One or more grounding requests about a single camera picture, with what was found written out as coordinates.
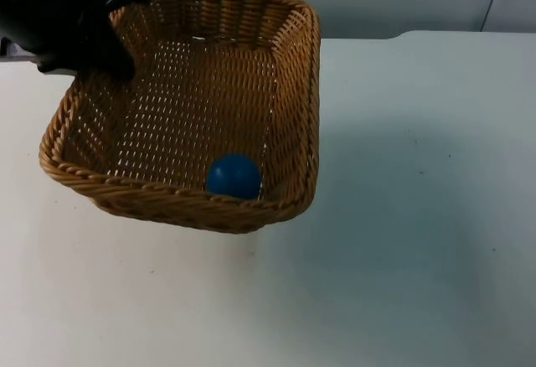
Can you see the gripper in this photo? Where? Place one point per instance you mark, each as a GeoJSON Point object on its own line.
{"type": "Point", "coordinates": [39, 11]}

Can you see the pale brown wicker basket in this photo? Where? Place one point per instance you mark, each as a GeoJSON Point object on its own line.
{"type": "Point", "coordinates": [188, 103]}

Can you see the blue ball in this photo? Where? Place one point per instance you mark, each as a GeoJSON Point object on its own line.
{"type": "Point", "coordinates": [233, 175]}

